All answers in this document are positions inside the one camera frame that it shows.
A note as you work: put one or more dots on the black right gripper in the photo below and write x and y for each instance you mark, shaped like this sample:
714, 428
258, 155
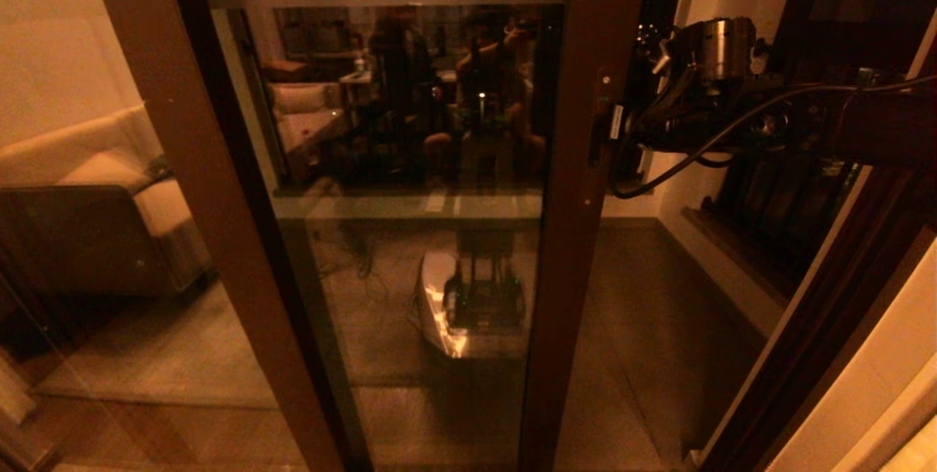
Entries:
681, 124

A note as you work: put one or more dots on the brown framed glass sliding door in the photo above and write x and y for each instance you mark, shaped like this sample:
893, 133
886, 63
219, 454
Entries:
571, 274

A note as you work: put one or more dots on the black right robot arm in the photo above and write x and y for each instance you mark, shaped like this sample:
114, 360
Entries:
842, 124

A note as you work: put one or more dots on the silver cylindrical right gripper motor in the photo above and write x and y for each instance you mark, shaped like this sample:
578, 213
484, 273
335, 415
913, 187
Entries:
721, 47

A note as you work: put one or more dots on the stone side window sill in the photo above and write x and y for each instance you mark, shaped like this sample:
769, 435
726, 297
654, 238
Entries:
739, 267

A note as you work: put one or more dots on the dark brown door jamb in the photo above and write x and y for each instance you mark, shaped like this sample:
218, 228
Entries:
842, 311

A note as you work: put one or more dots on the small dark object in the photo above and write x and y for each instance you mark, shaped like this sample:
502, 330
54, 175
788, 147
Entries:
161, 165

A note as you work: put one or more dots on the grey sofa with light cushions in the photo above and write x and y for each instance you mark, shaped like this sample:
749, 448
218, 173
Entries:
95, 238

